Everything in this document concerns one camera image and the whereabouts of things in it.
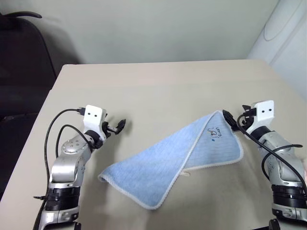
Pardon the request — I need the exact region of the white appliance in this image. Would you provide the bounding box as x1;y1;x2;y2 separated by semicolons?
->
246;0;307;80

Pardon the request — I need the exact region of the dark rounded shape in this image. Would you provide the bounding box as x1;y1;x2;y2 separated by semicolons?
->
268;218;280;230

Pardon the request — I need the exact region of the light blue towel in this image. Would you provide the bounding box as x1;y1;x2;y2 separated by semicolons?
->
97;110;244;211

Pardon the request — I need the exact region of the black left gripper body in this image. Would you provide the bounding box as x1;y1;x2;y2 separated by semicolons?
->
102;121;115;138

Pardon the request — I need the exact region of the black chair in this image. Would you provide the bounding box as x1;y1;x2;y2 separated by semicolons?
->
0;11;58;195

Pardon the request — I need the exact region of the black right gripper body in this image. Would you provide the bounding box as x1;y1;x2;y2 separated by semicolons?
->
239;114;256;132

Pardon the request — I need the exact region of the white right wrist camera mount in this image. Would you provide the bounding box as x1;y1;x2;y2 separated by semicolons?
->
245;100;275;134

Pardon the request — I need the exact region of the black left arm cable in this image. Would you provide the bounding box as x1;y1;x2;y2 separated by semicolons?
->
44;107;89;183

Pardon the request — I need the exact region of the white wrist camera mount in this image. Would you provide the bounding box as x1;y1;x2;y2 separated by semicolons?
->
83;104;108;141
245;100;275;134

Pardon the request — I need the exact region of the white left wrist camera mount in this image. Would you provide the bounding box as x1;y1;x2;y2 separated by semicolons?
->
83;104;108;141

